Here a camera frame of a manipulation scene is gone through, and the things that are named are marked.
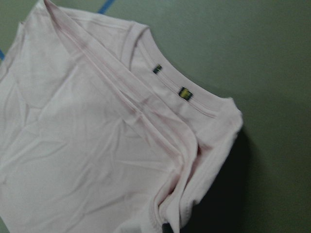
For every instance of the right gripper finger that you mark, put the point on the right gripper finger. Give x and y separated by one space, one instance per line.
166 228

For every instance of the pink Snoopy t-shirt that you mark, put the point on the pink Snoopy t-shirt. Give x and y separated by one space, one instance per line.
99 133

